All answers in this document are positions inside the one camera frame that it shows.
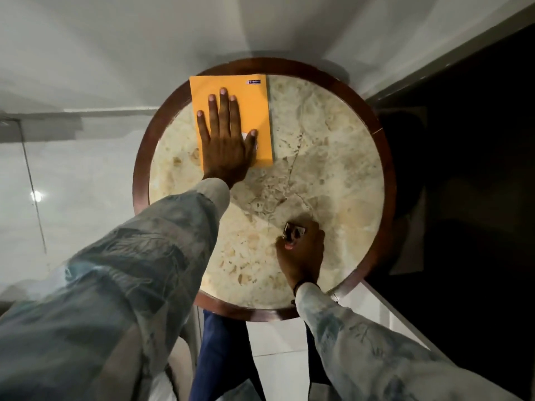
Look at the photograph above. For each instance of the black wristband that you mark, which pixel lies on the black wristband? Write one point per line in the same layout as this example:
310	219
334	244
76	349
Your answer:
301	284

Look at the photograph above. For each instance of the orange paper envelope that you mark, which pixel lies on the orange paper envelope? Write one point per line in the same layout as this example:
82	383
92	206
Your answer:
250	108

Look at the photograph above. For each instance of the person's left middle finger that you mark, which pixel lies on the person's left middle finger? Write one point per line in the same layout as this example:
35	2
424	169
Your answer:
224	111

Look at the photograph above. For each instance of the round marble table wooden rim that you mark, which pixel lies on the round marble table wooden rim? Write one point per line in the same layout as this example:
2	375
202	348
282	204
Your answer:
141	183

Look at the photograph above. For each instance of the person's left little finger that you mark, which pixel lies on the person's left little finger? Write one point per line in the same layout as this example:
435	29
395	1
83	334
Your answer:
203	128

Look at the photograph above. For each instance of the person's left thumb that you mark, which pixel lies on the person's left thumb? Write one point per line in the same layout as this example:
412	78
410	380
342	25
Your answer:
250	145

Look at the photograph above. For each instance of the person's right leg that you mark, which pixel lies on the person's right leg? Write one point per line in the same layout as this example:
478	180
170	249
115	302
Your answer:
318	371

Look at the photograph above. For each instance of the person's right fingers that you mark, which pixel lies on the person's right fingers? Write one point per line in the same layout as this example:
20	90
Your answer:
288	248

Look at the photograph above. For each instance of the person's left forearm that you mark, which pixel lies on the person's left forearm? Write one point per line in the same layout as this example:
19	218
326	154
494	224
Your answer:
125	279

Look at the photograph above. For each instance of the person's left leg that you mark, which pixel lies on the person's left leg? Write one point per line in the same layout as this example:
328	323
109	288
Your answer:
225	359

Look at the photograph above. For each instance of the person's left hand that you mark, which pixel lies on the person's left hand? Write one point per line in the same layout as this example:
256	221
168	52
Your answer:
225	156

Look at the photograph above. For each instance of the person's right forearm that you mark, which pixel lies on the person's right forearm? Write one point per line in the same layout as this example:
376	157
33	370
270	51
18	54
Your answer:
376	354

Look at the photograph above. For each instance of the person's leg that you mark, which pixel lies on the person's leg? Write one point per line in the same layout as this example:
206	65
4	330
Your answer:
318	371
225	359

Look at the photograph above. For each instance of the small metal clip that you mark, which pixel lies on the small metal clip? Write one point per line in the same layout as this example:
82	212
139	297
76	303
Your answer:
294	232

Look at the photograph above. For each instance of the person's right hand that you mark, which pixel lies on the person's right hand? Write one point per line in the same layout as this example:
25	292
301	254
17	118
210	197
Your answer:
303	258

